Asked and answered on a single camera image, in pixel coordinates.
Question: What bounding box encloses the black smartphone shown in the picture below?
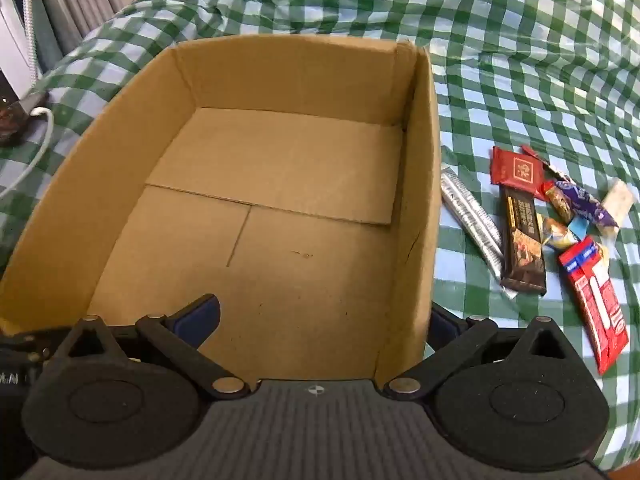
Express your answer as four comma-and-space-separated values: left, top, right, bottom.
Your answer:
0, 87, 48, 148

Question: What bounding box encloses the silver striped stick packet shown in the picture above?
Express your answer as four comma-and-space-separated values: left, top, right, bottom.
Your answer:
440, 166, 505, 281

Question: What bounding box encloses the grey curtain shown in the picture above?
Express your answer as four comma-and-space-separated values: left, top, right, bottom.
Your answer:
30, 0, 161, 68

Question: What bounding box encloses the white charging cable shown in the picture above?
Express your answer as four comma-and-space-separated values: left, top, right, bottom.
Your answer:
0, 106, 55, 198

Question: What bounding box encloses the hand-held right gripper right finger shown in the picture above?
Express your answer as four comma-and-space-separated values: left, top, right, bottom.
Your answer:
381, 302, 571, 402

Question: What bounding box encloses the purple cartoon snack packet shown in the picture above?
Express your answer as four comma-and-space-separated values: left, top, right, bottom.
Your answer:
555, 180, 618, 226

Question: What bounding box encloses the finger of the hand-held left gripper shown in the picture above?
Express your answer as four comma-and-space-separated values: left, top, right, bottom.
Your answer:
0, 329, 68, 367

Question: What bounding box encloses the dark brown snack bar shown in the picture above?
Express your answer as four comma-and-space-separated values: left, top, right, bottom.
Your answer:
501, 187, 548, 297

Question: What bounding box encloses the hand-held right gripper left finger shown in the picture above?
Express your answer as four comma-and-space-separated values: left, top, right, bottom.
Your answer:
60, 294, 251, 402

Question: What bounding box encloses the white nougat packet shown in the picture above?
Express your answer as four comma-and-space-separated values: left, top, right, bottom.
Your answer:
597, 179, 636, 236

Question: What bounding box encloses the yellow cartoon snack packet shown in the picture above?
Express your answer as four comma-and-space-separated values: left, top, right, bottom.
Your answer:
537, 212, 576, 251

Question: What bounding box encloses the red and white snack packet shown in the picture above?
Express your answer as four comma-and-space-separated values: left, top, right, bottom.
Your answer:
558, 236, 630, 376

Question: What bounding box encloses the white window frame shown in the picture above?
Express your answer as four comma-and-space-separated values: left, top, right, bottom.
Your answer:
0, 7, 36, 93

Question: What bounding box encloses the small orange candy packet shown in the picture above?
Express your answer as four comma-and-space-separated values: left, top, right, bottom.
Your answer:
542, 180, 576, 223

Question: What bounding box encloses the cardboard box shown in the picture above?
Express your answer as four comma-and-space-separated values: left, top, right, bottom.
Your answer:
0, 36, 442, 383

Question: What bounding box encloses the red square snack packet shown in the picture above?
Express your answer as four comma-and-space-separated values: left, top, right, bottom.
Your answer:
490, 146, 547, 201

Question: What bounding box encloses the thin red stick packet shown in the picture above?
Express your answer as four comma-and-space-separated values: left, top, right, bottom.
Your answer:
520, 145, 571, 183

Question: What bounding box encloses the green checkered cloth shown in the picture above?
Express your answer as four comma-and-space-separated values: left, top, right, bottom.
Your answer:
0, 0, 640, 471

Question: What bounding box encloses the braided black and white cord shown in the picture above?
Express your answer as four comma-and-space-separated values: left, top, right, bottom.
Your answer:
20, 0, 41, 81

